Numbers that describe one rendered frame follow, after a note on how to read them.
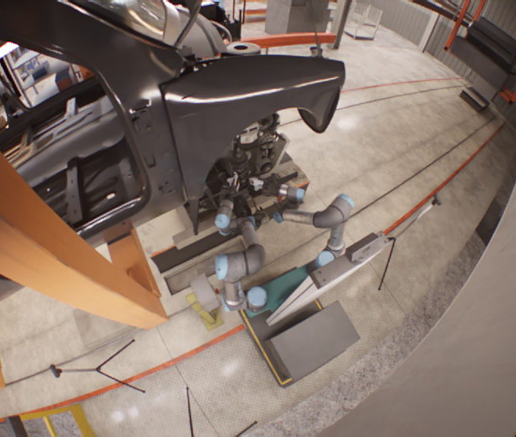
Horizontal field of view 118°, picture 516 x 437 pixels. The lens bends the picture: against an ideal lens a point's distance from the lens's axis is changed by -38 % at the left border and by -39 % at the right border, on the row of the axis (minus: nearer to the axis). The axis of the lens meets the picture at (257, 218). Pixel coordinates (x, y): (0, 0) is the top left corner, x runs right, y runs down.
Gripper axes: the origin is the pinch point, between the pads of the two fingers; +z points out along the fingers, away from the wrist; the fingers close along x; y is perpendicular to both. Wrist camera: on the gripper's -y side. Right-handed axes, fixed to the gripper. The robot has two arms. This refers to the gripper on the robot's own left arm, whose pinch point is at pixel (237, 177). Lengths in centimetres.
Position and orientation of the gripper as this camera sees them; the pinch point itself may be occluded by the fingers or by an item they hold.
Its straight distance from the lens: 159.2
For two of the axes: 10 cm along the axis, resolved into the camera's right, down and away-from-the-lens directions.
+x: 1.8, 5.8, 7.9
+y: -9.7, -0.2, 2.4
